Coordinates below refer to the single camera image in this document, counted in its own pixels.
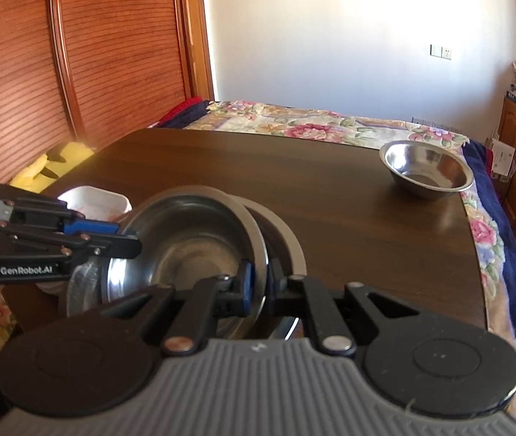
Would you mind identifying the floral blanket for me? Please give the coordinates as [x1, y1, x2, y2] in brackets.
[183, 100, 511, 328]

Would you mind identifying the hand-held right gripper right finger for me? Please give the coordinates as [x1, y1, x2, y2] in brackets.
[267, 260, 422, 357]

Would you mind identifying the red knitted cloth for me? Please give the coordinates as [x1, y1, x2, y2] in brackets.
[157, 96, 205, 129]

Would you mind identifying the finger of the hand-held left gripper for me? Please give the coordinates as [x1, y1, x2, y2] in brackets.
[0, 219, 143, 265]
[0, 183, 87, 228]

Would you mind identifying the white cardboard box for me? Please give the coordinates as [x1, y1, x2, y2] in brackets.
[489, 138, 516, 184]

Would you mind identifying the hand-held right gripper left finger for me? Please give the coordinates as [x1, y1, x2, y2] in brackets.
[104, 259, 255, 358]

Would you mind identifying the yellow plush toy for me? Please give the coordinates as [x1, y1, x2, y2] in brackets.
[9, 142, 96, 192]

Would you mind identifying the stainless steel bowl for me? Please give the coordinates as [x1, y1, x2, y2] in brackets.
[64, 194, 307, 342]
[106, 185, 269, 342]
[379, 140, 475, 201]

